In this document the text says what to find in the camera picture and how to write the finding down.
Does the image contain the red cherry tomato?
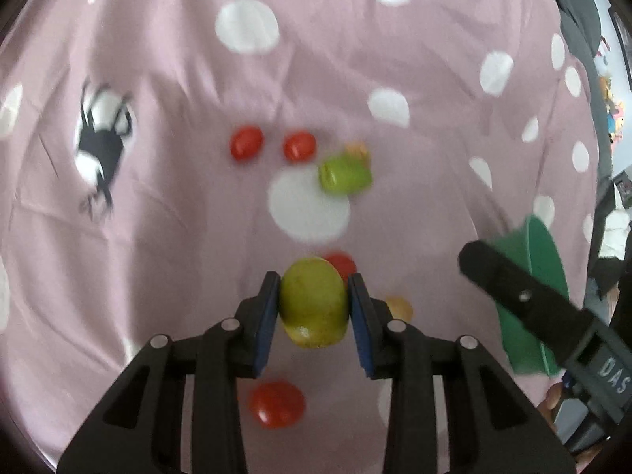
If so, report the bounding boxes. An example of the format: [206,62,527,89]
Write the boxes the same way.
[229,125,265,162]
[324,252,357,282]
[283,130,317,163]
[248,380,307,429]

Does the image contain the right hand painted nails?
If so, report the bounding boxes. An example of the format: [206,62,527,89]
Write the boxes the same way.
[538,383,563,431]

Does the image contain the small brown round fruit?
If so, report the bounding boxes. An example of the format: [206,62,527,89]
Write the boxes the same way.
[385,296,414,322]

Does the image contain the green plastic bowl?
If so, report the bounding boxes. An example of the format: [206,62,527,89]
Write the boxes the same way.
[491,214,569,378]

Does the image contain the large yellow-green fruit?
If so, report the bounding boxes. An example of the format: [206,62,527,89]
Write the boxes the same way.
[280,257,349,349]

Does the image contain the small yellow-brown fruit behind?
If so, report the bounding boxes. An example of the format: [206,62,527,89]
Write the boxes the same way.
[345,141,372,166]

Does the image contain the pink polka dot cloth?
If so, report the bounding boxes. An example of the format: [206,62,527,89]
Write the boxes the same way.
[1,0,599,466]

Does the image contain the green oval fruit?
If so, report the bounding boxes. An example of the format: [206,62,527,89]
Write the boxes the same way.
[318,154,373,195]

